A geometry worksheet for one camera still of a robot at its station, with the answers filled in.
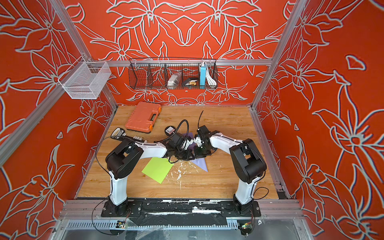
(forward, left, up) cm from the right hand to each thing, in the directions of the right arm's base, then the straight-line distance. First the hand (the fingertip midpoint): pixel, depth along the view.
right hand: (193, 156), depth 89 cm
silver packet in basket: (+37, +12, +29) cm, 49 cm away
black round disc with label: (+20, +17, 0) cm, 26 cm away
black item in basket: (+33, +1, +31) cm, 46 cm away
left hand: (0, -2, -1) cm, 2 cm away
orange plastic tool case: (+30, +37, +3) cm, 48 cm away
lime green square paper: (-7, +20, -2) cm, 22 cm away
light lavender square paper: (-3, -5, -1) cm, 6 cm away
